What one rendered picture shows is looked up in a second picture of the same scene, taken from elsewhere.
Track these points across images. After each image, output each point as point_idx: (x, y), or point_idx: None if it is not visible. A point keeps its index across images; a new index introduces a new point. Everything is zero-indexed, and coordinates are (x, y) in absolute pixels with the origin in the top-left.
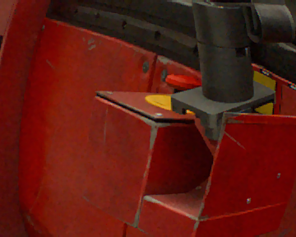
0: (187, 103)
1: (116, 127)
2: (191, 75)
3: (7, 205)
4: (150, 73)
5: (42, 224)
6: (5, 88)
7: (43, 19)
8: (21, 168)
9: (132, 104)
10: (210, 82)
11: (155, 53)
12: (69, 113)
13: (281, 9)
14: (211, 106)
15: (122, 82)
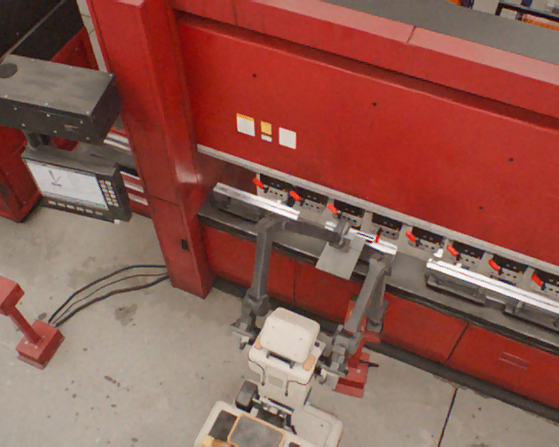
0: (372, 330)
1: None
2: (313, 267)
3: (205, 271)
4: (294, 262)
5: (235, 275)
6: (197, 249)
7: (201, 224)
8: (212, 259)
9: None
10: (374, 325)
11: (294, 258)
12: (251, 257)
13: (387, 303)
14: (376, 328)
15: (280, 260)
